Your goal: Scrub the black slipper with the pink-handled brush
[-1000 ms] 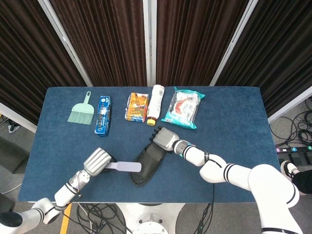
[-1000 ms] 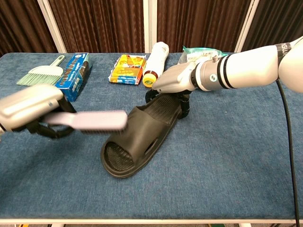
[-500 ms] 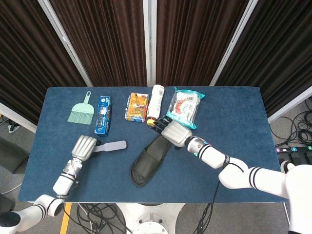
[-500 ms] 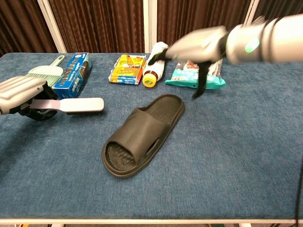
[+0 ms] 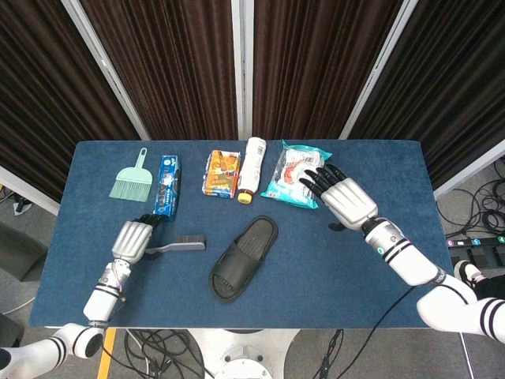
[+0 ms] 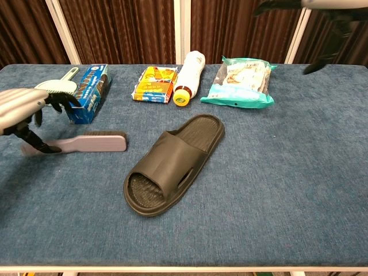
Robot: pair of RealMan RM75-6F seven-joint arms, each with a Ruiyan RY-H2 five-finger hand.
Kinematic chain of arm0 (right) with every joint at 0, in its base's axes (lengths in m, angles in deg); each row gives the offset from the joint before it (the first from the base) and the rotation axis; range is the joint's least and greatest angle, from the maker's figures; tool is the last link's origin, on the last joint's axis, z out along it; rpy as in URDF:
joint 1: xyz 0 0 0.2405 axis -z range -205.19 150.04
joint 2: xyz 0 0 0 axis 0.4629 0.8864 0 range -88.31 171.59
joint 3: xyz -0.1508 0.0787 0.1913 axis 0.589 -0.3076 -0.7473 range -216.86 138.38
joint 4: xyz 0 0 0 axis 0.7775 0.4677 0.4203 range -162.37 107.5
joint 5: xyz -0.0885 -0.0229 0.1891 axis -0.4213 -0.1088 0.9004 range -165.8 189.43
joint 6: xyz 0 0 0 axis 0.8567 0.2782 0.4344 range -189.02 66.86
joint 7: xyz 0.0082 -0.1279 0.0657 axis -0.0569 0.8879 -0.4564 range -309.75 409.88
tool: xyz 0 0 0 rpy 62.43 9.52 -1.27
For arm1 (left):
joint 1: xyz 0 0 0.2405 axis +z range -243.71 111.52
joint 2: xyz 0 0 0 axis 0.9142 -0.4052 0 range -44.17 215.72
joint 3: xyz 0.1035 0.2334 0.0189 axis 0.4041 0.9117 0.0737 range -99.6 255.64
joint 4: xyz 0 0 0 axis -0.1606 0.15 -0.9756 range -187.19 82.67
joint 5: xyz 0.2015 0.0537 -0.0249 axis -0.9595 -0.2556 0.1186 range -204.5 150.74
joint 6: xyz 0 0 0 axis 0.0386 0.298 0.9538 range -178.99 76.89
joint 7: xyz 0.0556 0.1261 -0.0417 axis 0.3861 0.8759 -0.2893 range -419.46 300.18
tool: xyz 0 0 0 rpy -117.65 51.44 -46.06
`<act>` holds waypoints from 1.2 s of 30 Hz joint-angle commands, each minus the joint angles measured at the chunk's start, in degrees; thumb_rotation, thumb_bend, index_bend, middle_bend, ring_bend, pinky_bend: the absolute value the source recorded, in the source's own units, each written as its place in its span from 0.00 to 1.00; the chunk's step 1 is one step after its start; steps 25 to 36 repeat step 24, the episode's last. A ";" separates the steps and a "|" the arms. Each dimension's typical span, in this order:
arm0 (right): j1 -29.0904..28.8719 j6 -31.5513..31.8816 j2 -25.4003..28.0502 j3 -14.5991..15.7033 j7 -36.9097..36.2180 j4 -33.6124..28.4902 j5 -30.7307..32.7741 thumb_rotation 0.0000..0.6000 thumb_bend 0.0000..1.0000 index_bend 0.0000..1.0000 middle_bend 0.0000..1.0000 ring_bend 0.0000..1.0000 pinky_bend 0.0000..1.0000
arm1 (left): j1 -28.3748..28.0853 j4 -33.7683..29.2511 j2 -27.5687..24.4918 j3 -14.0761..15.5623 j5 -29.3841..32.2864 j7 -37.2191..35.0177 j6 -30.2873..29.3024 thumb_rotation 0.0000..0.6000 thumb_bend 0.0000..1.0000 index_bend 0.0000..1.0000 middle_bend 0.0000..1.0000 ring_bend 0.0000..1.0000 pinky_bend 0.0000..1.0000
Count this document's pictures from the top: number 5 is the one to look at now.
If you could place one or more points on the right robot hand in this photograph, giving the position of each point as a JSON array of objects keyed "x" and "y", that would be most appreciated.
[{"x": 349, "y": 201}]

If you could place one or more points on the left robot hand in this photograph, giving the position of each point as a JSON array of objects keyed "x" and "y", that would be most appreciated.
[{"x": 130, "y": 239}]

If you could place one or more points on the black rubber slipper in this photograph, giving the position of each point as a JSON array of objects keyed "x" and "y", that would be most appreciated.
[{"x": 244, "y": 256}]

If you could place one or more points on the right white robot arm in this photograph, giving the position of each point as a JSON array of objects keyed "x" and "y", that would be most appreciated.
[{"x": 410, "y": 264}]

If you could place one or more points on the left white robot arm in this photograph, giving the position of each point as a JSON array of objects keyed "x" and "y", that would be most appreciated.
[{"x": 100, "y": 300}]

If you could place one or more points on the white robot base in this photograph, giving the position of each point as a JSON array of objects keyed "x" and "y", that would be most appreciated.
[{"x": 244, "y": 355}]

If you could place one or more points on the mint green hand broom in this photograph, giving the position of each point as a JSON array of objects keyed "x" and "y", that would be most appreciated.
[{"x": 132, "y": 183}]

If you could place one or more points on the teal clear snack bag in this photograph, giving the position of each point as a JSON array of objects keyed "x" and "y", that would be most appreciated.
[{"x": 288, "y": 177}]

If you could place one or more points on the blue toothpaste box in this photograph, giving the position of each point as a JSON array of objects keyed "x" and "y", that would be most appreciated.
[{"x": 169, "y": 185}]

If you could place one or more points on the blue fabric table cover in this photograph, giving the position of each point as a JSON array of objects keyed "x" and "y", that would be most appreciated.
[{"x": 315, "y": 284}]

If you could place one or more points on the white bottle yellow cap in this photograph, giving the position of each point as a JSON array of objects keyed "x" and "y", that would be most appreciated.
[{"x": 251, "y": 169}]

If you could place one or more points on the dark grey floor object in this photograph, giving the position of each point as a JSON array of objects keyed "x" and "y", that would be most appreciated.
[{"x": 19, "y": 252}]

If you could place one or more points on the orange yellow snack pack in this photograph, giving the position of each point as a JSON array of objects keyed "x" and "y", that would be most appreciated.
[{"x": 221, "y": 173}]

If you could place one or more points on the brown curtain partition panel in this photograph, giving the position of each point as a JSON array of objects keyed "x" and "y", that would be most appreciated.
[
  {"x": 315, "y": 71},
  {"x": 39, "y": 98},
  {"x": 453, "y": 91},
  {"x": 169, "y": 71}
]

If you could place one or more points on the black foot pedal box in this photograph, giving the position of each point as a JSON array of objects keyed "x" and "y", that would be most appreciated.
[{"x": 477, "y": 256}]

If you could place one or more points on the black white sneaker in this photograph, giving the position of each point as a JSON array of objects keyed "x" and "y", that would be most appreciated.
[{"x": 467, "y": 276}]

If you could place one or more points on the person leg black trousers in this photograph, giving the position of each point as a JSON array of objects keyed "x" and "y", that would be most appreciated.
[{"x": 493, "y": 288}]

